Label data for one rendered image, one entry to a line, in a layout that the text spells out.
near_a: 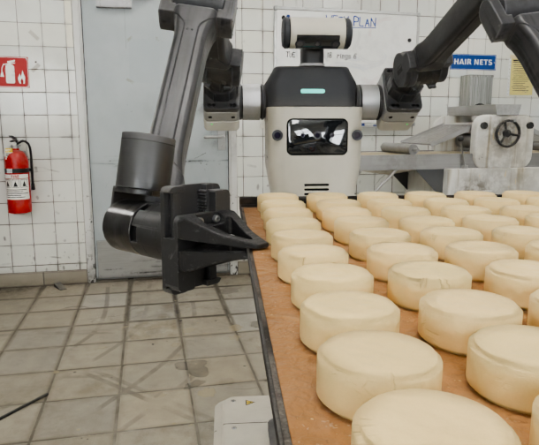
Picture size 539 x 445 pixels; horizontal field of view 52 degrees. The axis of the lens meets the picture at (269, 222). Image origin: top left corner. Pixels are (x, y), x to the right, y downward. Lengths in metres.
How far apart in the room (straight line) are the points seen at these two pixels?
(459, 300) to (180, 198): 0.31
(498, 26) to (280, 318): 0.72
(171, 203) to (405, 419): 0.37
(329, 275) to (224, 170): 3.85
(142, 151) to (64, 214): 3.60
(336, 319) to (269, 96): 1.17
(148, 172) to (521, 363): 0.43
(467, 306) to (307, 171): 1.06
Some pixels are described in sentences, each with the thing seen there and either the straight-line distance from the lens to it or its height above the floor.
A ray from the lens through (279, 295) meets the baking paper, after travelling 0.36.
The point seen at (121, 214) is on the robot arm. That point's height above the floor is 1.05.
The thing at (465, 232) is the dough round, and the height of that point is 1.05.
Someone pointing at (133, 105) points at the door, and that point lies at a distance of 4.12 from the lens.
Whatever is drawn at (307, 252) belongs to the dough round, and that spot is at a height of 1.05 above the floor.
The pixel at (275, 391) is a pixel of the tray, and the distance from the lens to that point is 0.24.
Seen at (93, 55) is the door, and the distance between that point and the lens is 4.16.
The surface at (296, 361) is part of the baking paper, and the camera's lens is 0.27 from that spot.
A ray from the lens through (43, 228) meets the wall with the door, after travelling 4.21.
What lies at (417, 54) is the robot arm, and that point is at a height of 1.29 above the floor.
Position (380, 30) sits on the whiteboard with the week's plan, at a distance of 4.49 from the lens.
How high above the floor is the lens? 1.14
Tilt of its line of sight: 10 degrees down
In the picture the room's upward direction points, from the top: straight up
